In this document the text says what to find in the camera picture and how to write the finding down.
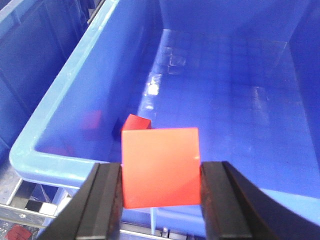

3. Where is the large blue bin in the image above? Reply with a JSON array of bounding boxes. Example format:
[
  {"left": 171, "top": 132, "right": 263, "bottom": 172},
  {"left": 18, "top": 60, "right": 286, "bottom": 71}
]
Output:
[{"left": 9, "top": 0, "right": 320, "bottom": 223}]

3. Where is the red cube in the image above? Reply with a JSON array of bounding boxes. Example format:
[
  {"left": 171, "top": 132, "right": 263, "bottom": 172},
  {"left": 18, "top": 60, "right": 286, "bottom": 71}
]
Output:
[
  {"left": 121, "top": 128, "right": 201, "bottom": 209},
  {"left": 121, "top": 114, "right": 152, "bottom": 131}
]

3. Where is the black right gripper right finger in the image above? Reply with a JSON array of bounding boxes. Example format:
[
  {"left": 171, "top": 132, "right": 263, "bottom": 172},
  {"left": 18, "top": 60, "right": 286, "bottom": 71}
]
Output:
[{"left": 200, "top": 161, "right": 320, "bottom": 240}]

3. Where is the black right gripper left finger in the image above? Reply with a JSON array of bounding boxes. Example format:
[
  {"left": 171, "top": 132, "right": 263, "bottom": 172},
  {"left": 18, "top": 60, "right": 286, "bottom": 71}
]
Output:
[{"left": 42, "top": 163, "right": 123, "bottom": 240}]

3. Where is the left neighbouring blue bin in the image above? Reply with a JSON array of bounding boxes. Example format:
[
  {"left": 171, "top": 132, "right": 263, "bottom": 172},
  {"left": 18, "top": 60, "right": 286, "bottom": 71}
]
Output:
[{"left": 0, "top": 0, "right": 99, "bottom": 162}]

